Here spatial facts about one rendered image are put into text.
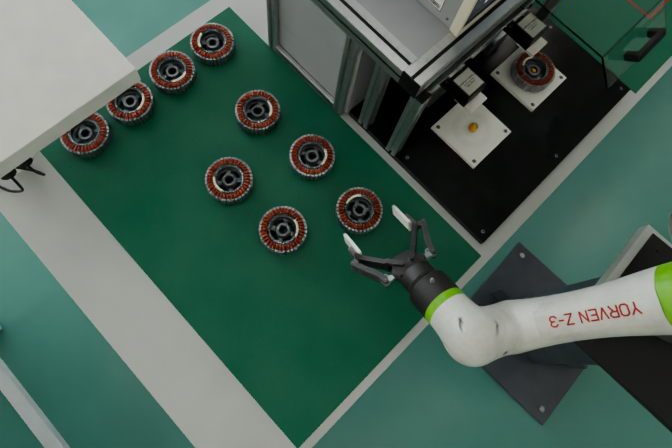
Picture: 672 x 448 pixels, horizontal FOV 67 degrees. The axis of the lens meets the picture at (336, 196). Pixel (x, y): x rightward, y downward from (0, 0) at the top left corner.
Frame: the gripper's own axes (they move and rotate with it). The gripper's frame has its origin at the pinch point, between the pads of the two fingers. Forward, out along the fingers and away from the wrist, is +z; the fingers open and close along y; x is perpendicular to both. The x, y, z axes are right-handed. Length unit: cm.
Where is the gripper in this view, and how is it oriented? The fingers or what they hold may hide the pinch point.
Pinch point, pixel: (372, 225)
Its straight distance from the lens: 119.7
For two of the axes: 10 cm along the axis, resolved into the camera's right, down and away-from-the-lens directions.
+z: -5.0, -5.7, 6.6
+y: 8.5, -4.7, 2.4
